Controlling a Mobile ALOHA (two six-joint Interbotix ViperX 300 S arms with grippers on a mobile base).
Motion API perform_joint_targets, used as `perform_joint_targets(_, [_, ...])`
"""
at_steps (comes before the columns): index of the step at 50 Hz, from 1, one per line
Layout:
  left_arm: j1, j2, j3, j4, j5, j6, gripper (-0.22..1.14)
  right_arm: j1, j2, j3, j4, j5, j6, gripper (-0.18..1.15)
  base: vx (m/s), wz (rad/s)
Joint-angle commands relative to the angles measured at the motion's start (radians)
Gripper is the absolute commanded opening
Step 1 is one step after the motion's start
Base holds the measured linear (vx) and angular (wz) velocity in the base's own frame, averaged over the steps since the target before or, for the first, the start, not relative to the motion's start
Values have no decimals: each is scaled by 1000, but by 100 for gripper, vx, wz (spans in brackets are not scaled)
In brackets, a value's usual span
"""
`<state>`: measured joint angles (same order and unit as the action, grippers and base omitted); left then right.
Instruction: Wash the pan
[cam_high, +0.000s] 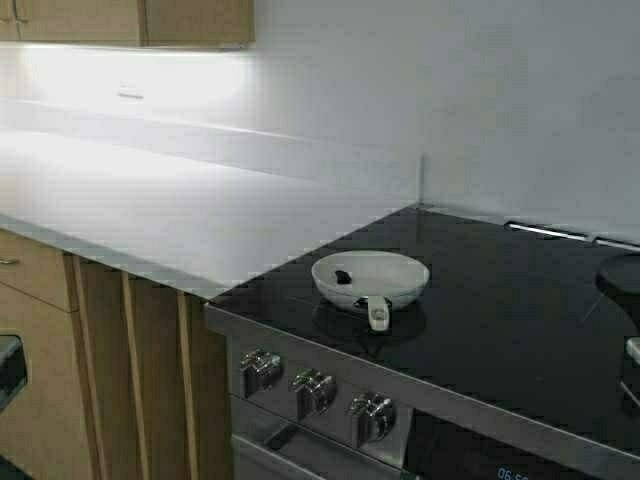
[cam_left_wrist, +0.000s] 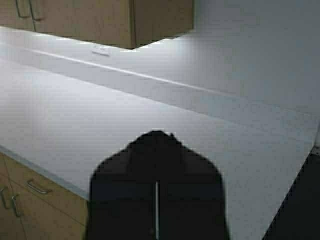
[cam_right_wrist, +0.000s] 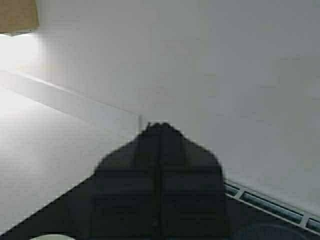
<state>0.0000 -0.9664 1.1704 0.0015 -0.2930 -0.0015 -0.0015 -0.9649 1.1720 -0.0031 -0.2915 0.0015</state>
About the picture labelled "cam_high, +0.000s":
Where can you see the white frying pan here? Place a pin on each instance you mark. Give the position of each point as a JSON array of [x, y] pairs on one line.
[[382, 282]]

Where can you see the chrome stove knob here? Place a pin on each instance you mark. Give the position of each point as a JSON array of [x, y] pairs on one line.
[[314, 392], [260, 370], [372, 417]]

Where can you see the wooden base cabinet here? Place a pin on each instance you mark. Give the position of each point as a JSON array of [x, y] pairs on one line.
[[124, 379]]

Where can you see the right chrome stove knob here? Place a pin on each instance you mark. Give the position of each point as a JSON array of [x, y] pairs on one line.
[[372, 417]]

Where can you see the middle chrome stove knob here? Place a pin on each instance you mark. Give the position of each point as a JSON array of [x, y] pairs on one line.
[[314, 392]]

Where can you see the wooden upper wall cabinet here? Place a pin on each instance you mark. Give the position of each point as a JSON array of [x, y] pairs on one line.
[[130, 23]]

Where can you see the black pan at right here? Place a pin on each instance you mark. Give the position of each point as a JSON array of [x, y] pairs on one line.
[[618, 279]]

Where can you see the black glass stove range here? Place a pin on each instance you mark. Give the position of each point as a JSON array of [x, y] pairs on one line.
[[509, 365]]

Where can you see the grey right camera mount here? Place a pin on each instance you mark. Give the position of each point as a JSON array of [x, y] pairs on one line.
[[632, 353]]

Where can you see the small black food piece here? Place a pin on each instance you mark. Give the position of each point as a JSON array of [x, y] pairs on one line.
[[342, 277]]

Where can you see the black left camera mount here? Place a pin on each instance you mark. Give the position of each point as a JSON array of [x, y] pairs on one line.
[[14, 375]]

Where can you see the left chrome stove knob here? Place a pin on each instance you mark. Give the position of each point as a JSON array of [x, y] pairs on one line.
[[260, 370]]

